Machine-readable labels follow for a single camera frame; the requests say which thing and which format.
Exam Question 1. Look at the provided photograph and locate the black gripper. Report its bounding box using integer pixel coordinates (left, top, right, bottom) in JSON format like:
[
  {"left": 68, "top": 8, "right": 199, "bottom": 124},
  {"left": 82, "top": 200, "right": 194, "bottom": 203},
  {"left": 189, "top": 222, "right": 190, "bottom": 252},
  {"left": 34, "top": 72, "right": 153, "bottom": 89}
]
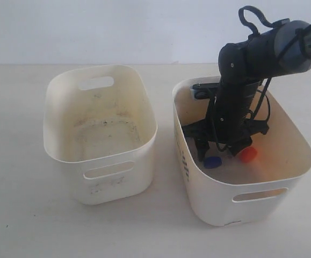
[{"left": 182, "top": 81, "right": 269, "bottom": 161}]

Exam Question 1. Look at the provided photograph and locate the blue-capped tube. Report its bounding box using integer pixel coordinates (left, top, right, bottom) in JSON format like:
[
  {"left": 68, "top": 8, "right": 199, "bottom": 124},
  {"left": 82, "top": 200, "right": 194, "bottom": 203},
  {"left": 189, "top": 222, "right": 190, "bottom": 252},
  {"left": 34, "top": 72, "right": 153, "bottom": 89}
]
[{"left": 203, "top": 156, "right": 222, "bottom": 169}]

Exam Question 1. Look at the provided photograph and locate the orange-capped tube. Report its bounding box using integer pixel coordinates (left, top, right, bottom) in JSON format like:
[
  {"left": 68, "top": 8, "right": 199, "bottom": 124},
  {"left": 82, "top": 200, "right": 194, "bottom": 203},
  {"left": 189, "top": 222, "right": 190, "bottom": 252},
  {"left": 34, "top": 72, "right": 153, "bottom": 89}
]
[{"left": 238, "top": 146, "right": 258, "bottom": 163}]

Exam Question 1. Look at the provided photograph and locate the cream plastic bin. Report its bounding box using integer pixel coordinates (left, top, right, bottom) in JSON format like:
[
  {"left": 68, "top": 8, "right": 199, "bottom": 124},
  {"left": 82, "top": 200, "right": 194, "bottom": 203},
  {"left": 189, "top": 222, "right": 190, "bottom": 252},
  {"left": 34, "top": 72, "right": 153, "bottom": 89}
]
[
  {"left": 43, "top": 65, "right": 157, "bottom": 205},
  {"left": 172, "top": 76, "right": 311, "bottom": 226}
]

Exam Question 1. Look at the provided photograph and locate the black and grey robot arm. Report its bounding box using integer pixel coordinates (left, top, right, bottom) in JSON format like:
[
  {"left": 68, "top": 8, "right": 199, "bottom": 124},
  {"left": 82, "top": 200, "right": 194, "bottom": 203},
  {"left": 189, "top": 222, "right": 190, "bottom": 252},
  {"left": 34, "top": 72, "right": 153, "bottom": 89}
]
[{"left": 182, "top": 20, "right": 311, "bottom": 161}]

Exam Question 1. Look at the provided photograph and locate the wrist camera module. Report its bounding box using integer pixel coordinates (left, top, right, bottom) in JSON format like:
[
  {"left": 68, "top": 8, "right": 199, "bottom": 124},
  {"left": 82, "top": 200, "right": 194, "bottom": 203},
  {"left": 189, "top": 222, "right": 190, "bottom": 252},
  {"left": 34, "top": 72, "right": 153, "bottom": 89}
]
[{"left": 190, "top": 83, "right": 220, "bottom": 100}]

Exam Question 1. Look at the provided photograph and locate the black cable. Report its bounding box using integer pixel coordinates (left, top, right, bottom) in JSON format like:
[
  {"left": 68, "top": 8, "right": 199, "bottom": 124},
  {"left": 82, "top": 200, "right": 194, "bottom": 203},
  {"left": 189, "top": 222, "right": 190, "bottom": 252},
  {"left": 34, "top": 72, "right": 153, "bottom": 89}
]
[{"left": 237, "top": 6, "right": 311, "bottom": 54}]

